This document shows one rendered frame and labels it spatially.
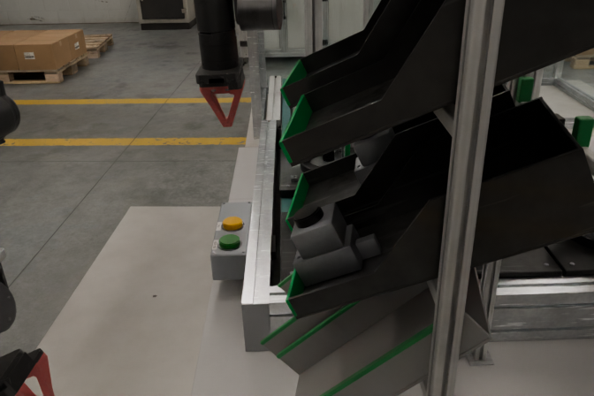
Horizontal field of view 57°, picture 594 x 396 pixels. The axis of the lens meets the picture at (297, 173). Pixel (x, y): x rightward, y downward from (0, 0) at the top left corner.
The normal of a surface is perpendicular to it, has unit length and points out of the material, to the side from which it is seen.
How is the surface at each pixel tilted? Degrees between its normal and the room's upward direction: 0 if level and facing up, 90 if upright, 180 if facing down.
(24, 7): 90
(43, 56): 90
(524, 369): 0
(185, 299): 0
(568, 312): 90
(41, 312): 0
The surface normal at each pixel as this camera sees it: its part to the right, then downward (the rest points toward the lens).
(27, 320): -0.02, -0.90
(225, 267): 0.02, 0.43
